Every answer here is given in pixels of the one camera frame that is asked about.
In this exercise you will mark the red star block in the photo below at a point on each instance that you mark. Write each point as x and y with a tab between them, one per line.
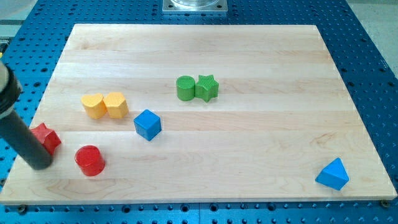
47	137

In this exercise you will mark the green star block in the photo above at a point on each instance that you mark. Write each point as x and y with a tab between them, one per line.
206	87

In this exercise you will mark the yellow heart block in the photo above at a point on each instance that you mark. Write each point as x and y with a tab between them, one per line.
94	105

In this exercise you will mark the green cylinder block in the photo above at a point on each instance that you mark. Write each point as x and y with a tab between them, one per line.
185	88

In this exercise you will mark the blue cube block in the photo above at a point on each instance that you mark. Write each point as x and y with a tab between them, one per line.
147	125

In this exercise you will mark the wooden board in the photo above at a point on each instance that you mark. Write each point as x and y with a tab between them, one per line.
282	114

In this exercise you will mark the yellow pentagon block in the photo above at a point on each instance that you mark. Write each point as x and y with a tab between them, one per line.
116	105

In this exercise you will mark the red cylinder block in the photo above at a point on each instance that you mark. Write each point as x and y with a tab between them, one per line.
90	160

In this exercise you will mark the blue triangular prism block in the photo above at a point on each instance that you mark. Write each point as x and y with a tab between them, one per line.
334	175

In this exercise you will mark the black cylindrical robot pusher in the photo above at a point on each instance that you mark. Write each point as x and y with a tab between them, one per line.
14	130

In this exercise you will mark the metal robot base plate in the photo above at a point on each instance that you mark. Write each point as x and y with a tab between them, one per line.
191	6

